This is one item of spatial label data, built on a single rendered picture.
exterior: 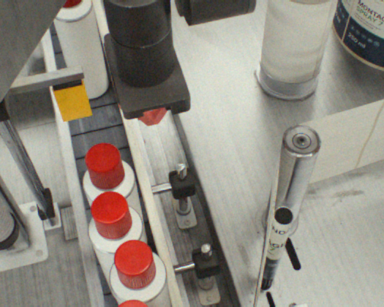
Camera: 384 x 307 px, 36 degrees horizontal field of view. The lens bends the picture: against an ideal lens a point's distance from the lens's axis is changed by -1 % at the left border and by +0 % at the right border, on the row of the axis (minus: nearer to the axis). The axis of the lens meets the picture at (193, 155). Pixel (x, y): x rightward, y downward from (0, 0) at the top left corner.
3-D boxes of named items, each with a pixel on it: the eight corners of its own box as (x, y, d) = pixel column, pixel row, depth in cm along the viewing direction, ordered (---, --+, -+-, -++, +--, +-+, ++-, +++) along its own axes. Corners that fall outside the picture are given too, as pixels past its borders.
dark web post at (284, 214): (273, 288, 68) (296, 219, 52) (260, 292, 68) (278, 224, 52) (268, 274, 69) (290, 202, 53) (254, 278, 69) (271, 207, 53)
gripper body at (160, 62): (166, 33, 61) (162, -21, 55) (191, 109, 56) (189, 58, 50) (104, 46, 61) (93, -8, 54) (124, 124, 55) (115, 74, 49)
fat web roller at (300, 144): (303, 233, 72) (333, 153, 56) (268, 243, 71) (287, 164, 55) (290, 201, 74) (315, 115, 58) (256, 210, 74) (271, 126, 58)
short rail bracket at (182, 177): (197, 216, 79) (197, 172, 69) (175, 222, 78) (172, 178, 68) (190, 196, 80) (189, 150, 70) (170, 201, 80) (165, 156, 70)
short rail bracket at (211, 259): (220, 291, 73) (224, 255, 63) (172, 305, 73) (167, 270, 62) (213, 267, 75) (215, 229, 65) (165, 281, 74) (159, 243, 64)
